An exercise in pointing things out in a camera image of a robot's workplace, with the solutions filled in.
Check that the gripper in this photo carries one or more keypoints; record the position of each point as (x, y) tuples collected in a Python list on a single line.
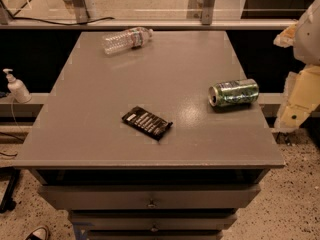
[(309, 37)]

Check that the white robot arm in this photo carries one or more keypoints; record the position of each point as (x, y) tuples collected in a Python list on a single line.
[(304, 37)]

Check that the clear plastic water bottle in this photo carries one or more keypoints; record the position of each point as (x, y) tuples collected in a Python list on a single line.
[(131, 38)]

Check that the white pump dispenser bottle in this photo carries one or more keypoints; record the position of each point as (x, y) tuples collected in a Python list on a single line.
[(17, 88)]

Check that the green soda can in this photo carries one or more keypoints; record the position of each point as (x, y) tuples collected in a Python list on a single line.
[(233, 92)]

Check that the grey drawer cabinet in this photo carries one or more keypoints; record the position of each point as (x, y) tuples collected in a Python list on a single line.
[(131, 148)]

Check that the black and white shoe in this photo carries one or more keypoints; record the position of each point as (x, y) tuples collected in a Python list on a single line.
[(40, 233)]

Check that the black stand foot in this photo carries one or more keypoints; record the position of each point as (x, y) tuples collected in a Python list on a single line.
[(9, 177)]

